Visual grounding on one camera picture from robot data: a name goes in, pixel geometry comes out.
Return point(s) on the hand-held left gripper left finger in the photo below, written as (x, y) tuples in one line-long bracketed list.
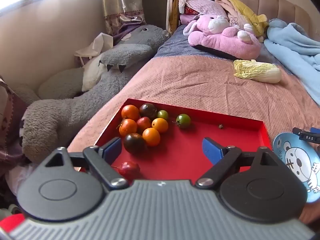
[(113, 148)]

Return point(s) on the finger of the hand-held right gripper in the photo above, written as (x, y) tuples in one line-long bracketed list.
[(306, 137)]

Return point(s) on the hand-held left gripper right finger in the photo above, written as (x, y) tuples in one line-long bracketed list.
[(211, 151)]

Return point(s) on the dark purple tomato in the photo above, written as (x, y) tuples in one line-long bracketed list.
[(134, 143), (148, 110)]

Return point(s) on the red cherry tomato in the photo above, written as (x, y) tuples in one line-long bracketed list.
[(143, 123), (129, 168)]

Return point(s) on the mandarin orange with green stem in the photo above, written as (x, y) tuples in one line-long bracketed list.
[(127, 127)]

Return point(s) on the blue cartoon plate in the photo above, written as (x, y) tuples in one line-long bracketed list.
[(295, 160)]

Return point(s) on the red tray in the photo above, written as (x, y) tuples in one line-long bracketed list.
[(180, 150)]

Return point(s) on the small orange tomato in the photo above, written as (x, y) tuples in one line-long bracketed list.
[(159, 125), (151, 136)]

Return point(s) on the green tomato with stem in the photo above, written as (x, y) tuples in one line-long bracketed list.
[(183, 121)]

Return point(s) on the small green tomato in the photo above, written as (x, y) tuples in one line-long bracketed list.
[(162, 114)]

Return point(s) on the grey plush toy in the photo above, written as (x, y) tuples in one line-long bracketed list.
[(75, 110)]

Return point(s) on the pink dotted bedspread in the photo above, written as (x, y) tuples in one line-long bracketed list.
[(200, 85)]

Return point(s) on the napa cabbage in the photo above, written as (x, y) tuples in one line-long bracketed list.
[(260, 72)]

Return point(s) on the light blue blanket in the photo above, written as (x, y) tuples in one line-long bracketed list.
[(292, 45)]

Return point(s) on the purple patterned cloth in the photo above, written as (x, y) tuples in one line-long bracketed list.
[(10, 130)]

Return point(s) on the white tote bag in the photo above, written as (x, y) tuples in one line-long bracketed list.
[(100, 42)]

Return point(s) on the grey-blue bed sheet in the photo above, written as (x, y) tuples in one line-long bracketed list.
[(175, 47)]

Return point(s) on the pink plush rabbit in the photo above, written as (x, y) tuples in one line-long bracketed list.
[(225, 40)]

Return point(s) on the red cloth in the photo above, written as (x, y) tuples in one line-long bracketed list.
[(10, 223)]

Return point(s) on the beige padded headboard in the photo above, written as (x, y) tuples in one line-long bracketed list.
[(282, 5)]

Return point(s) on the yellow and pink plush blanket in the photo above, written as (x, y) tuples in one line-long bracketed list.
[(247, 12)]

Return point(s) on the lavender plush pillow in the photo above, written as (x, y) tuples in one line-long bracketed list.
[(205, 5)]

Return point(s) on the dark cabinet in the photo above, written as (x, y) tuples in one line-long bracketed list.
[(152, 5)]

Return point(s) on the floral curtain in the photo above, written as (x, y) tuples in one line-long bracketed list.
[(120, 0)]

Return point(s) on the wooden board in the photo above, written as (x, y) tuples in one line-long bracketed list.
[(172, 5)]

